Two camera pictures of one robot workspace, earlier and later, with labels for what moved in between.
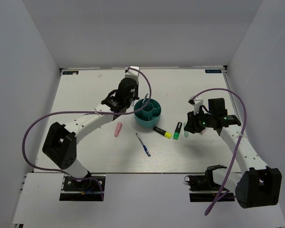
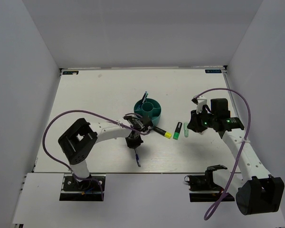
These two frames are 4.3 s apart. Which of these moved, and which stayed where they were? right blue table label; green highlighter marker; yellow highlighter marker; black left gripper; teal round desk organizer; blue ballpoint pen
Moved: black left gripper; blue ballpoint pen
Stayed: right blue table label; yellow highlighter marker; green highlighter marker; teal round desk organizer
